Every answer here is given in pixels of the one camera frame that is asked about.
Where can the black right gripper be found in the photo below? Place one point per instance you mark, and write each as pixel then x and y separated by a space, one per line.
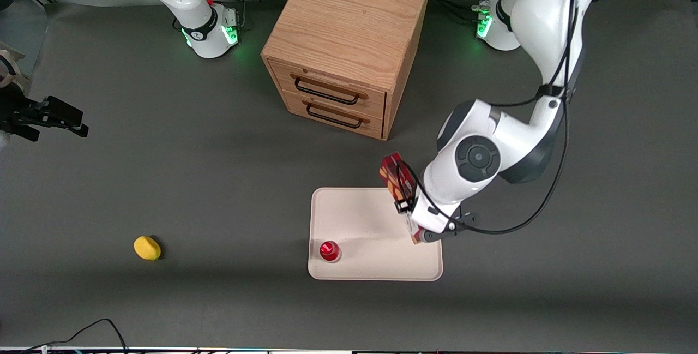
pixel 20 113

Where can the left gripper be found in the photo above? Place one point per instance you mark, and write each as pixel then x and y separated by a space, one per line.
pixel 404 204

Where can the red cookie box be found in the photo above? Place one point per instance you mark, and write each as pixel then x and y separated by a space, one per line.
pixel 390 174

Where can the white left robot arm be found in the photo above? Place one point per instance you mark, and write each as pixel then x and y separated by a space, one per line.
pixel 545 16

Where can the beige plastic tray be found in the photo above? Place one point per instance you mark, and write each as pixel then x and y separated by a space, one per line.
pixel 360 217

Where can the small red cup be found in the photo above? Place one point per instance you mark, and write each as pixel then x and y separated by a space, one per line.
pixel 329 250

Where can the wooden drawer front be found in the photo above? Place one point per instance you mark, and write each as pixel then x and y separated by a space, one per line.
pixel 338 125
pixel 327 81

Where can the yellow lemon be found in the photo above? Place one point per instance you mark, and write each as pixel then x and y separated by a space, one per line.
pixel 146 248

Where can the wooden two-drawer cabinet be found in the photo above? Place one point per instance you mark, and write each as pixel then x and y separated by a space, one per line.
pixel 349 16

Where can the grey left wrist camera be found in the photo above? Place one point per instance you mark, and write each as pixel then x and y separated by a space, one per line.
pixel 455 222

